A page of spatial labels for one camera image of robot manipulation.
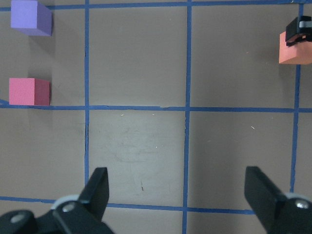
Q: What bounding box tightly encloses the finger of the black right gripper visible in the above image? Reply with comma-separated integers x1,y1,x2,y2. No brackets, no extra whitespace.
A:
285,16,312,46

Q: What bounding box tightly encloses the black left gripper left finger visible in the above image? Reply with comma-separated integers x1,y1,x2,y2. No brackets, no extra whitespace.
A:
0,167,113,234

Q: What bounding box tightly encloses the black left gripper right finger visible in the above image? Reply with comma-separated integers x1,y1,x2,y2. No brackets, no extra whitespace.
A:
244,166,312,234

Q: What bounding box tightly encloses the orange foam cube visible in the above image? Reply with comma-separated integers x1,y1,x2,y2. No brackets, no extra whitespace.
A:
279,32,312,65

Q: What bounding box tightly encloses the pink foam cube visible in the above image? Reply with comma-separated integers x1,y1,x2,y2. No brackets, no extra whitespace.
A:
9,78,50,106

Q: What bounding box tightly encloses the purple foam cube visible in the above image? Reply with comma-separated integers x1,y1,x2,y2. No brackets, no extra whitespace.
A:
10,0,53,37

